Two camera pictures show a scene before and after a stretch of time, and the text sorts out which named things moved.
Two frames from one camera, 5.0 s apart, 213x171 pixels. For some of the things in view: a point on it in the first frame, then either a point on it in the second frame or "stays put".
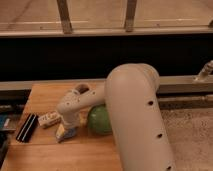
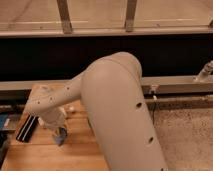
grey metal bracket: x=207 y=70 stays put
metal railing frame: x=129 y=26 stays put
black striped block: x=25 y=132 stays put
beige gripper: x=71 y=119 -> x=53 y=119
